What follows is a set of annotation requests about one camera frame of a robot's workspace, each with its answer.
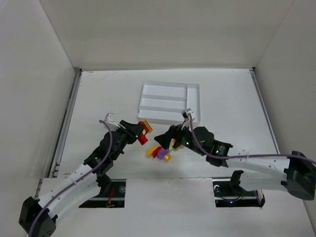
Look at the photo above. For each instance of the small orange lego piece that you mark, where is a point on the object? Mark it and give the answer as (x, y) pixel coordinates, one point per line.
(167, 157)

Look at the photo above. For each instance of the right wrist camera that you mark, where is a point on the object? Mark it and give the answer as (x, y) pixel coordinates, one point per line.
(187, 114)

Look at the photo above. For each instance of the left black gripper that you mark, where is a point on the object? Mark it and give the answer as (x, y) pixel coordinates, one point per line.
(131, 129)

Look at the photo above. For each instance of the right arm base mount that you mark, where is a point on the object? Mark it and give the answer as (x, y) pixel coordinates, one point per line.
(229, 193)

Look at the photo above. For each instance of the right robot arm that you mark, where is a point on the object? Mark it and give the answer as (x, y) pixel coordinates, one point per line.
(294, 173)

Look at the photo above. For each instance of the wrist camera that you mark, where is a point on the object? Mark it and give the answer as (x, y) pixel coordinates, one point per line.
(109, 118)
(187, 114)

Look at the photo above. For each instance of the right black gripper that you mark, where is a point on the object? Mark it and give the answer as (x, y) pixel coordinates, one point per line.
(173, 135)

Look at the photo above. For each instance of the yellow striped lego brick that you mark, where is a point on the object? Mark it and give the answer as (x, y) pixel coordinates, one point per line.
(148, 127)

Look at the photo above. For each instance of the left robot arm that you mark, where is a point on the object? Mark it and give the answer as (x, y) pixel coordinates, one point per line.
(40, 216)

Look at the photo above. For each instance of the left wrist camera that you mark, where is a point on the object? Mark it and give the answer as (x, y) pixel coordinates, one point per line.
(109, 118)

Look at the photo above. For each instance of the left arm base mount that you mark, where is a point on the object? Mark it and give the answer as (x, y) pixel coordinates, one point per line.
(113, 198)

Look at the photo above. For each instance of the white divided tray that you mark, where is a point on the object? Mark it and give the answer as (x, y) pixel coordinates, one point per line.
(165, 101)

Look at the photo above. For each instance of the dark red lego brick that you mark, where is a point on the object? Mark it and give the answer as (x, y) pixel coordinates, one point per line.
(156, 151)

